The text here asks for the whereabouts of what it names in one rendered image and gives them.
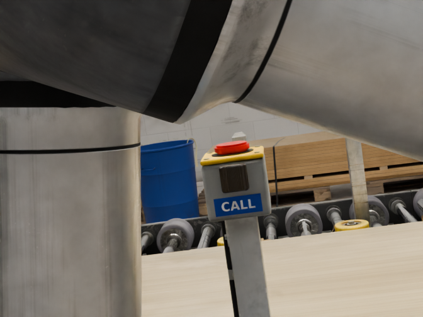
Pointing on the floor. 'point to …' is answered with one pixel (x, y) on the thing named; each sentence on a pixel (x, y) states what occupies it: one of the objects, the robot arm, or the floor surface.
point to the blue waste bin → (169, 180)
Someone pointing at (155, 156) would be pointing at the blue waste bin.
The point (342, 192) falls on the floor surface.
